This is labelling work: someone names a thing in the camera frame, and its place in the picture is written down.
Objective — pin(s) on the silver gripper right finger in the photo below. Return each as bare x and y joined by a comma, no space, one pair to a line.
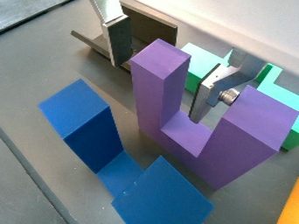
216,87

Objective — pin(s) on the purple U-shaped block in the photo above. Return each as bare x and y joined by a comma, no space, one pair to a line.
248,134

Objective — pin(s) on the blue U-shaped block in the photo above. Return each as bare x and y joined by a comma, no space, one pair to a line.
149,196

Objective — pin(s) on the yellow long block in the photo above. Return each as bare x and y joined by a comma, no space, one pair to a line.
289,213

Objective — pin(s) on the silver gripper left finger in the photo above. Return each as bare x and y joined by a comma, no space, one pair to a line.
116,29

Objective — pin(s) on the green U-shaped block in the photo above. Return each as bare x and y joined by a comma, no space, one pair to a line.
204,60

